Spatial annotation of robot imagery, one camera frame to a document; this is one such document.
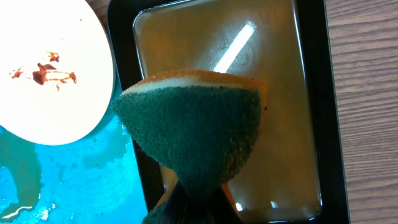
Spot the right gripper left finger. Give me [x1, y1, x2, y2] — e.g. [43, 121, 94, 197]
[154, 182, 190, 224]

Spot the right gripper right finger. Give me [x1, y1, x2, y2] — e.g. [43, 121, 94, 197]
[204, 187, 242, 224]

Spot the teal and yellow sponge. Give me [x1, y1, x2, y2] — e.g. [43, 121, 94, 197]
[112, 70, 268, 223]

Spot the white plate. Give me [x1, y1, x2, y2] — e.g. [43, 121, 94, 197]
[1, 1, 114, 146]

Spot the teal plastic tray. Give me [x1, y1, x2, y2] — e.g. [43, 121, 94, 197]
[0, 77, 149, 224]

